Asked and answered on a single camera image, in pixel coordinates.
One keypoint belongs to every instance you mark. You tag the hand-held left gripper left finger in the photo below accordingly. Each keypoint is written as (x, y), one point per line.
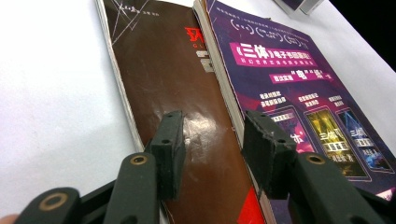
(166, 155)

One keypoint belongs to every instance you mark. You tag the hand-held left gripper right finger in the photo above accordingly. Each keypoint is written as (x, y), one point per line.
(267, 155)

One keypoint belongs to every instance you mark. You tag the purple book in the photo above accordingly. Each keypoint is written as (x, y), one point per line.
(280, 81)

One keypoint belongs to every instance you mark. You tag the black book with red print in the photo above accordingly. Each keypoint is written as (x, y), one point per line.
(168, 71)

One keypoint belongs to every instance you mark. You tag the white book with colourful cover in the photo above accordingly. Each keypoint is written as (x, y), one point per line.
(295, 5)

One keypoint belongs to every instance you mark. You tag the white table sheet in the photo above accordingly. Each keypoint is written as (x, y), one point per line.
(53, 93)

